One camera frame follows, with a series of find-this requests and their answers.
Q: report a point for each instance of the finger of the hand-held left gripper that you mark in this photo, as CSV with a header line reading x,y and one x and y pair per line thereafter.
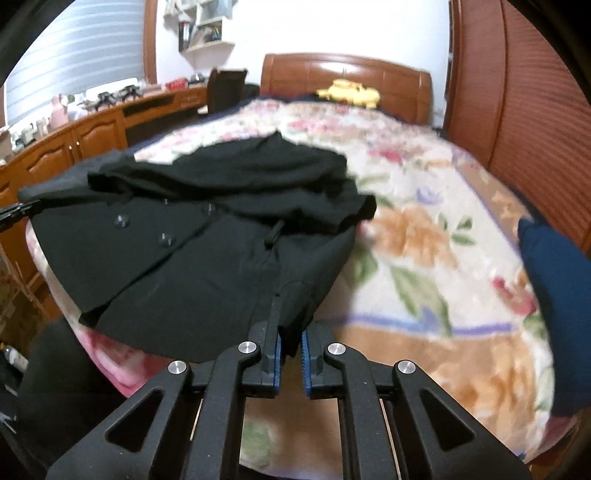
x,y
14,213

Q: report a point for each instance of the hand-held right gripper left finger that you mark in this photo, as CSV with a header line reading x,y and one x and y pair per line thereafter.
x,y
277,364

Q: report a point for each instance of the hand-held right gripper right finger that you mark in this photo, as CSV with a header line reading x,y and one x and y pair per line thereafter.
x,y
305,364

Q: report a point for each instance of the black double-breasted coat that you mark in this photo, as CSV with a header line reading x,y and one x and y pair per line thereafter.
x,y
184,267

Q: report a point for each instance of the wooden desk with cabinets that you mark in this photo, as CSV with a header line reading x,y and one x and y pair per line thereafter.
x,y
55,147

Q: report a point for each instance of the pink desk figure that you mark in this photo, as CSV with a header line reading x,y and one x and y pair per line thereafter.
x,y
60,110

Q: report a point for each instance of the spare black gripper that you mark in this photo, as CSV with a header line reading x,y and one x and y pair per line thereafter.
x,y
128,93
101,100

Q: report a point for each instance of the floral blanket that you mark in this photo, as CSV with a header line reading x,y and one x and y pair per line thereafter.
x,y
438,277

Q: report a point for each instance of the grey window blind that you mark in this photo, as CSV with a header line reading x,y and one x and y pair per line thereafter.
x,y
69,55

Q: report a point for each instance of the dark grey padded jacket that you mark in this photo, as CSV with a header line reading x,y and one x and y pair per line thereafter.
x,y
60,378

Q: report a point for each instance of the red basket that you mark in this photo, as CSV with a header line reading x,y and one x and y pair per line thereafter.
x,y
176,85

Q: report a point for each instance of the grey desk object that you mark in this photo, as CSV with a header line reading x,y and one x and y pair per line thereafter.
x,y
198,78

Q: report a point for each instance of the dark wooden chair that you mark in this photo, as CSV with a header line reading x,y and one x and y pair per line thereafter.
x,y
226,87

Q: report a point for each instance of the row of books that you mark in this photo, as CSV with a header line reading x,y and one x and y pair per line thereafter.
x,y
184,34

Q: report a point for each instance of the navy pillow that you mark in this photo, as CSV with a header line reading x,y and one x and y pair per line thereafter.
x,y
554,314

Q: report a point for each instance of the yellow plush toy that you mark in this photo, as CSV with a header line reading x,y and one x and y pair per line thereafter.
x,y
351,92

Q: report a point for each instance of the wooden bed headboard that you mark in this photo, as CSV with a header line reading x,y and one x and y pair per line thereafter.
x,y
300,76

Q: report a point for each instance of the wooden louvered wardrobe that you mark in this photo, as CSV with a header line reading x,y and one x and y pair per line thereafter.
x,y
531,115

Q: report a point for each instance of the wooden window frame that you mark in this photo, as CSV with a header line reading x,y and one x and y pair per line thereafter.
x,y
150,46

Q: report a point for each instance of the white wall shelf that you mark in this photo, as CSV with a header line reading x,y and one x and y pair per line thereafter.
x,y
207,46

